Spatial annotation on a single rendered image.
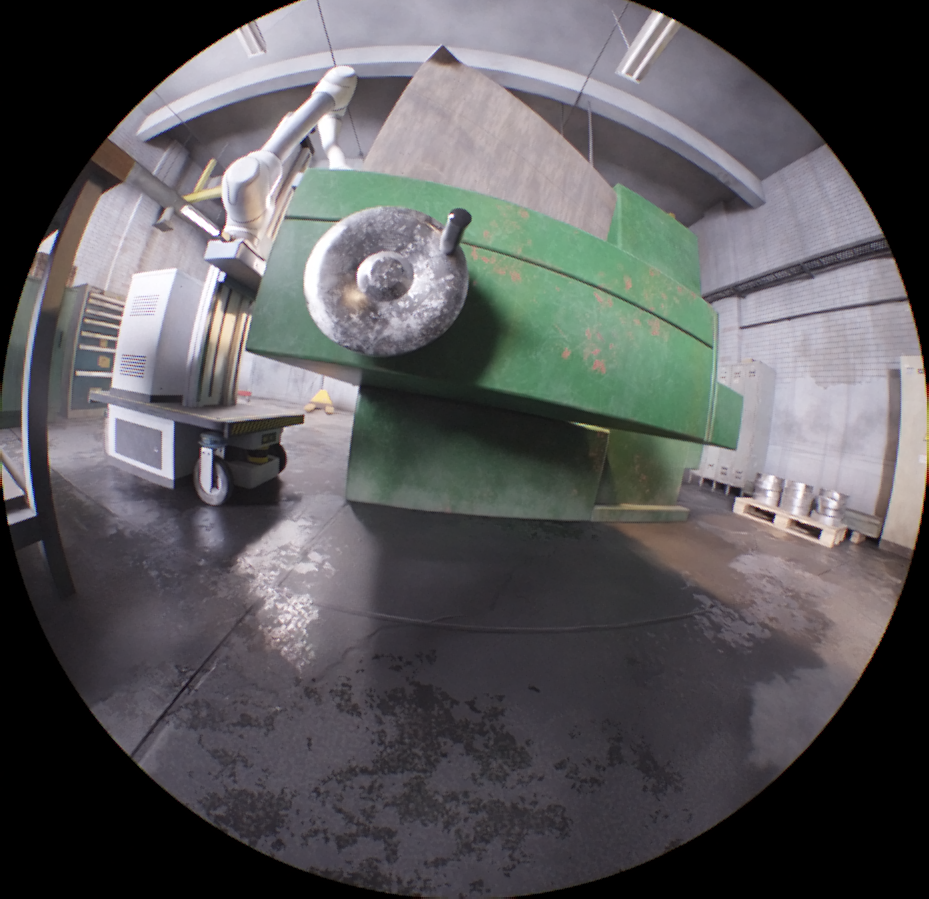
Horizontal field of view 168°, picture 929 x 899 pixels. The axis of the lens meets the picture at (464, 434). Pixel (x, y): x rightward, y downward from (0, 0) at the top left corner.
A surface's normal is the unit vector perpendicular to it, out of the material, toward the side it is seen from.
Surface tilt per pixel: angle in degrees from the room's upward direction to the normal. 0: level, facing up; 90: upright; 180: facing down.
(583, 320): 90
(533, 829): 0
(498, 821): 0
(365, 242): 102
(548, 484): 90
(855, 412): 90
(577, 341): 90
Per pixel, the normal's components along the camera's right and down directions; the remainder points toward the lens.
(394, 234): 0.17, 0.39
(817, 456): -0.98, -0.17
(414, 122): 0.54, 0.39
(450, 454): 0.22, 0.11
